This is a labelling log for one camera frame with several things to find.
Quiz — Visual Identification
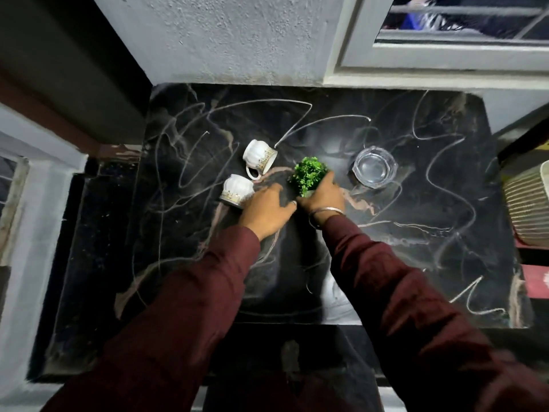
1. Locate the person's left hand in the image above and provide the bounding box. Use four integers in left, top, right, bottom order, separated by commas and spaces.
238, 183, 298, 242

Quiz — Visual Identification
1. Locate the person's right hand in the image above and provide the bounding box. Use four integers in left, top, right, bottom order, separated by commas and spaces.
297, 170, 347, 226

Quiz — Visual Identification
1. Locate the small green potted plant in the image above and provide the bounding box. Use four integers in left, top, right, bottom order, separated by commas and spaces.
288, 156, 329, 198

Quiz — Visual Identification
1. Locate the person's left forearm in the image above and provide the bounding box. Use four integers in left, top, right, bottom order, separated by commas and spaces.
41, 225, 261, 412

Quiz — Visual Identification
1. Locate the person's right forearm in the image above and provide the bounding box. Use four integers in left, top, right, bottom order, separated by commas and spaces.
322, 214, 549, 412

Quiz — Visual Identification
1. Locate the silver bangle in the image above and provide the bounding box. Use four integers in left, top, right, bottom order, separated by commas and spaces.
307, 207, 347, 230

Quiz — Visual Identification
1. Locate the clear glass ashtray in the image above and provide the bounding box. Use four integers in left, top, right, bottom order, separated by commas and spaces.
352, 145, 399, 189

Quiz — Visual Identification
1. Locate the red shelf board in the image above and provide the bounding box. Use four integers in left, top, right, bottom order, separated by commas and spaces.
520, 264, 549, 300

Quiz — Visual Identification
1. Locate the white gold-trimmed cup with handle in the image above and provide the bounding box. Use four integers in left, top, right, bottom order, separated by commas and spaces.
242, 139, 279, 181

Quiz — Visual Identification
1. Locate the grey window frame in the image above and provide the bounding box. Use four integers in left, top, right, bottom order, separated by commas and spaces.
323, 0, 549, 91

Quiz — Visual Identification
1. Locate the white door frame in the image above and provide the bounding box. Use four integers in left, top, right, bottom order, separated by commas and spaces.
0, 103, 88, 408

